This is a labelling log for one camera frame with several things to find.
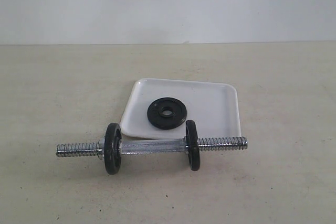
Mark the white rectangular plastic tray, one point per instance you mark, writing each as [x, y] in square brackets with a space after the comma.
[213, 107]

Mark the chrome threaded dumbbell bar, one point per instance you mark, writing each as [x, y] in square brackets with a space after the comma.
[177, 145]

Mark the black weight plate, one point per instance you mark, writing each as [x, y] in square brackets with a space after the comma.
[167, 113]

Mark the chrome star collar nut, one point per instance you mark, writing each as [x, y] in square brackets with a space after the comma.
[101, 148]

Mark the black plate with collar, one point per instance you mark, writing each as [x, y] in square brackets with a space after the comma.
[112, 156]

